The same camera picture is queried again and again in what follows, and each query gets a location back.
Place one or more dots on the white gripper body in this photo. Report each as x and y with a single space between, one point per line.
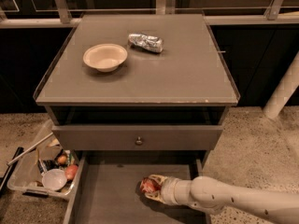
168 190

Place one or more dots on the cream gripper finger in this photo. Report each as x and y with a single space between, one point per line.
155 196
157 180

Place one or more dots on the red coke can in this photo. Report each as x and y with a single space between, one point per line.
149 185

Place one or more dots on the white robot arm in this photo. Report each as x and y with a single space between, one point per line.
209 195

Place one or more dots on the round metal drawer knob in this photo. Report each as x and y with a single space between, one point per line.
139 141

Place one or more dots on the open middle drawer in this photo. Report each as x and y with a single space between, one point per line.
107 189

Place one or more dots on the grey drawer cabinet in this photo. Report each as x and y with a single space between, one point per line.
187 83

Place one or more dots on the closed top drawer front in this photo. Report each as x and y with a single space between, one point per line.
122 137

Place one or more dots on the red apple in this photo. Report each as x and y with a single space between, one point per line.
70 171

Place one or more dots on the orange fruit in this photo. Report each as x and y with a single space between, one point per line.
62 160

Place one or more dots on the small white bowl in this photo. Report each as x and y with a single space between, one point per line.
54 179

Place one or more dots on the clear plastic storage bin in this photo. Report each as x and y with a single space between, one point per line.
30 168

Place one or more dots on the beige paper bowl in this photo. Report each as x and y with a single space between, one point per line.
105 57

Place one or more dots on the crumpled silver foil bag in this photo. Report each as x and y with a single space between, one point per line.
148 42

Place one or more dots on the white table leg post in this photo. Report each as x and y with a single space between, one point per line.
284 91

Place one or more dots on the metal window frame rail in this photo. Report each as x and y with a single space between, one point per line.
68 13

